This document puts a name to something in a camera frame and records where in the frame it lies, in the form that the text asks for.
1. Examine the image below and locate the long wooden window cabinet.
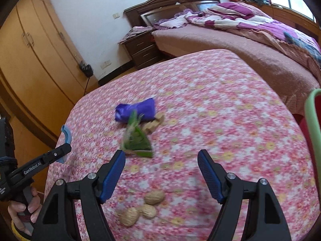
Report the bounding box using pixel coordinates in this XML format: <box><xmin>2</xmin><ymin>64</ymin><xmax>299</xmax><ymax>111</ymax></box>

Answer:
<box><xmin>244</xmin><ymin>1</ymin><xmax>319</xmax><ymax>41</ymax></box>

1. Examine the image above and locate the patterned cloth on nightstand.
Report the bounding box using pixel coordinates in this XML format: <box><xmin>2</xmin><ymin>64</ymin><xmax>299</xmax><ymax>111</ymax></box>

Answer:
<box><xmin>118</xmin><ymin>26</ymin><xmax>153</xmax><ymax>44</ymax></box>

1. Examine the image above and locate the light wooden wardrobe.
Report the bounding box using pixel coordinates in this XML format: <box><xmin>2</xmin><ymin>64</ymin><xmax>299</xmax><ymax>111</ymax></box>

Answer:
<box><xmin>0</xmin><ymin>0</ymin><xmax>98</xmax><ymax>156</ymax></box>

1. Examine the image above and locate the green framed red chair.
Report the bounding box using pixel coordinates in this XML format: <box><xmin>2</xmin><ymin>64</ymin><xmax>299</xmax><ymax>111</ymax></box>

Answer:
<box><xmin>293</xmin><ymin>89</ymin><xmax>321</xmax><ymax>161</ymax></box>

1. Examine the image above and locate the light brown ridged piece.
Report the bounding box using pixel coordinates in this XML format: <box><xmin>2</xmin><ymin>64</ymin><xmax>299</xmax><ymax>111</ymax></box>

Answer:
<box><xmin>143</xmin><ymin>113</ymin><xmax>165</xmax><ymax>133</ymax></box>

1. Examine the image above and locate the black power adapter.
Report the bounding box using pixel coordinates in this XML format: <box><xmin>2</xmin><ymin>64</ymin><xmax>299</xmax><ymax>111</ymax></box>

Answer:
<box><xmin>79</xmin><ymin>61</ymin><xmax>94</xmax><ymax>77</ymax></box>

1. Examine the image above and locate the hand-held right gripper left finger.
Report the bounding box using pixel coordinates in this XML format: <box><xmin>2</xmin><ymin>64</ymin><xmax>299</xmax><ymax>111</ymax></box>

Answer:
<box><xmin>31</xmin><ymin>150</ymin><xmax>126</xmax><ymax>241</ymax></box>

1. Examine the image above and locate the bed with purple quilt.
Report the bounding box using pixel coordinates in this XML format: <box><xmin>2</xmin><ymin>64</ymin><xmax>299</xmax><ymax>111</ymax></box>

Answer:
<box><xmin>152</xmin><ymin>22</ymin><xmax>321</xmax><ymax>116</ymax></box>

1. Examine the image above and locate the purple frilled pillow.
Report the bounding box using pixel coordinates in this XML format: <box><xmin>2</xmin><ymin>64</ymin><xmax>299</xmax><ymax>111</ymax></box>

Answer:
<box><xmin>153</xmin><ymin>9</ymin><xmax>193</xmax><ymax>31</ymax></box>

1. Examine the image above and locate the dark wooden headboard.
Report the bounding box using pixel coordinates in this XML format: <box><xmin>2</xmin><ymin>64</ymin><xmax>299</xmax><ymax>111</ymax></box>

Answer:
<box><xmin>124</xmin><ymin>0</ymin><xmax>221</xmax><ymax>28</ymax></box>

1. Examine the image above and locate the purple plastic bag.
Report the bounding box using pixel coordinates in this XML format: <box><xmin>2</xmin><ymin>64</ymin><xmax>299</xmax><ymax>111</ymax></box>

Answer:
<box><xmin>115</xmin><ymin>98</ymin><xmax>156</xmax><ymax>124</ymax></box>

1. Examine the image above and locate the pile of clothes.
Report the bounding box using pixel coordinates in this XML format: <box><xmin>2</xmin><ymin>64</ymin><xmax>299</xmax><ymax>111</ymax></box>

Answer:
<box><xmin>244</xmin><ymin>0</ymin><xmax>271</xmax><ymax>7</ymax></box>

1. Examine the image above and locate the pink floral tablecloth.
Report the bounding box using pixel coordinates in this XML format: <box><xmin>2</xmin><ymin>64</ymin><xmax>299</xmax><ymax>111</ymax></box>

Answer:
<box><xmin>45</xmin><ymin>49</ymin><xmax>319</xmax><ymax>241</ymax></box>

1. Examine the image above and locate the person's left hand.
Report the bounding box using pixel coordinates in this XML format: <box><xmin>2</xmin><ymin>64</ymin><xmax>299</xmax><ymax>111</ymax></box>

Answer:
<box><xmin>7</xmin><ymin>186</ymin><xmax>43</xmax><ymax>236</ymax></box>

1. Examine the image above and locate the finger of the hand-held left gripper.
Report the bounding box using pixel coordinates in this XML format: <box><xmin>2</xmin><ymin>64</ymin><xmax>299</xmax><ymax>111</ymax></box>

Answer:
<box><xmin>7</xmin><ymin>144</ymin><xmax>72</xmax><ymax>186</ymax></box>

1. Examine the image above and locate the walnut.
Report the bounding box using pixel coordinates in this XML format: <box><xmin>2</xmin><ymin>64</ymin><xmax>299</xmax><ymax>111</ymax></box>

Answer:
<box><xmin>119</xmin><ymin>207</ymin><xmax>140</xmax><ymax>227</ymax></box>
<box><xmin>144</xmin><ymin>190</ymin><xmax>166</xmax><ymax>205</ymax></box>
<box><xmin>139</xmin><ymin>204</ymin><xmax>157</xmax><ymax>218</ymax></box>

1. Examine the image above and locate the dark wooden nightstand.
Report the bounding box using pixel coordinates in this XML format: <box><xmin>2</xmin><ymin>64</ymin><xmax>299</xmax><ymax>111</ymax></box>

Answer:
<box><xmin>120</xmin><ymin>31</ymin><xmax>161</xmax><ymax>69</ymax></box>

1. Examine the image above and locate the purple and white quilt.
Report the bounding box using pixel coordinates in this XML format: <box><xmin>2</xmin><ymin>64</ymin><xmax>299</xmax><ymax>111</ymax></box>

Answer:
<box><xmin>186</xmin><ymin>1</ymin><xmax>321</xmax><ymax>56</ymax></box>

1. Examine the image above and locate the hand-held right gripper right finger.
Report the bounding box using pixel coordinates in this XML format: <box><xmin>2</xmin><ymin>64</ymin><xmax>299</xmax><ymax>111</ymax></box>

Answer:
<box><xmin>197</xmin><ymin>149</ymin><xmax>293</xmax><ymax>241</ymax></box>

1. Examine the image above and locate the green snack packet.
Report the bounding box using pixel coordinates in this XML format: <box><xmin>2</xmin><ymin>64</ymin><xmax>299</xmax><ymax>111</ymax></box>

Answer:
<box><xmin>120</xmin><ymin>110</ymin><xmax>153</xmax><ymax>158</ymax></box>

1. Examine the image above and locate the blue cloth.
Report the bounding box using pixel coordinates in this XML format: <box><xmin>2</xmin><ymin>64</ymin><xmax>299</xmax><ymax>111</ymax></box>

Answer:
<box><xmin>284</xmin><ymin>31</ymin><xmax>321</xmax><ymax>63</ymax></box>

